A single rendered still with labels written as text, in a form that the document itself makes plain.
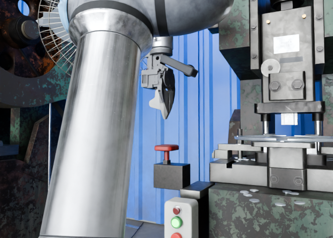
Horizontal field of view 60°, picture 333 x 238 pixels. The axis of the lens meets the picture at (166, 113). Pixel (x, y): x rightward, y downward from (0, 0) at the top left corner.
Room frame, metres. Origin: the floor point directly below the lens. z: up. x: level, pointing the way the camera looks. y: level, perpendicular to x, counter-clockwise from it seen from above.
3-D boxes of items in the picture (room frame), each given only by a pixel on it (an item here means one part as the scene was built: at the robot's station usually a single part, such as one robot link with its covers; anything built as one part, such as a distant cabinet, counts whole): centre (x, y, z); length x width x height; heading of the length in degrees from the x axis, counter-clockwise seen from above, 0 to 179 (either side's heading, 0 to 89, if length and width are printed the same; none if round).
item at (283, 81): (0.90, -0.38, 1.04); 0.17 x 0.15 x 0.30; 153
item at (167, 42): (0.88, 0.02, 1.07); 0.08 x 0.08 x 0.05
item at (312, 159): (0.94, -0.40, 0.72); 0.20 x 0.16 x 0.03; 63
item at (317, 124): (0.95, -0.50, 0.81); 0.02 x 0.02 x 0.14
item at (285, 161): (0.78, -0.32, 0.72); 0.25 x 0.14 x 0.14; 153
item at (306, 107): (0.94, -0.40, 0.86); 0.20 x 0.16 x 0.05; 63
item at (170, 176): (0.87, -0.02, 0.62); 0.10 x 0.06 x 0.20; 63
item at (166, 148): (0.88, 0.00, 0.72); 0.07 x 0.06 x 0.08; 153
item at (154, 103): (0.87, 0.03, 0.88); 0.06 x 0.03 x 0.09; 62
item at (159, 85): (0.86, 0.01, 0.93); 0.05 x 0.02 x 0.09; 152
